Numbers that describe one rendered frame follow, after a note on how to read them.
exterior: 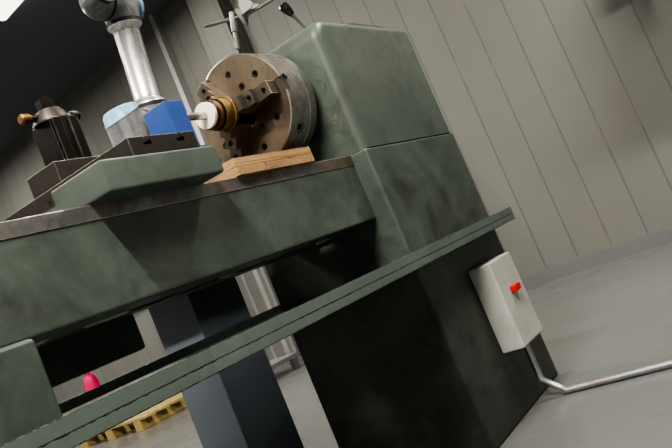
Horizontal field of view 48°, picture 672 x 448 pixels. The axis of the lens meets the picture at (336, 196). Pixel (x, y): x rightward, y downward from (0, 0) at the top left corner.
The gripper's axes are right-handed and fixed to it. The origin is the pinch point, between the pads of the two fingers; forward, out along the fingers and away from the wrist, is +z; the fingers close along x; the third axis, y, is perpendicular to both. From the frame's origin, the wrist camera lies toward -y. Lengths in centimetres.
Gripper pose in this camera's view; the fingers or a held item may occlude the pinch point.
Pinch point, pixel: (243, 21)
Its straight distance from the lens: 237.1
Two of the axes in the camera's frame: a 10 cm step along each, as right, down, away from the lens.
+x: 3.8, -1.2, 9.2
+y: 8.9, -2.4, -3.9
